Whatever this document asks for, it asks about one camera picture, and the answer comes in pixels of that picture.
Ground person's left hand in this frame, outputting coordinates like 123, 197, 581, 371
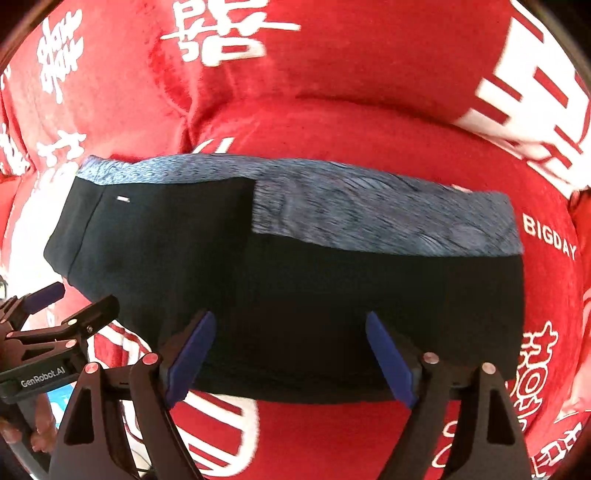
0, 394, 58, 455

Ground cream white cloth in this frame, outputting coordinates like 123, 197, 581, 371
2, 180, 81, 305

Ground blue and white package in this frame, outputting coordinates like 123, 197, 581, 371
48, 388, 77, 428

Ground red printed blanket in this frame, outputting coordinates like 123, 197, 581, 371
0, 0, 591, 480

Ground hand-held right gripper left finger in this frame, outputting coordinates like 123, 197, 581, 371
48, 310, 218, 480

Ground black pants with blue trim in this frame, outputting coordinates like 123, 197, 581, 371
44, 154, 526, 406

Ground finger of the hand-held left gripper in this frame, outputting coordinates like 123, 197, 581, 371
0, 281, 66, 324
4, 294, 121, 356

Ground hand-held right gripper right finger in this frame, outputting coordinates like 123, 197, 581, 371
365, 311, 532, 480

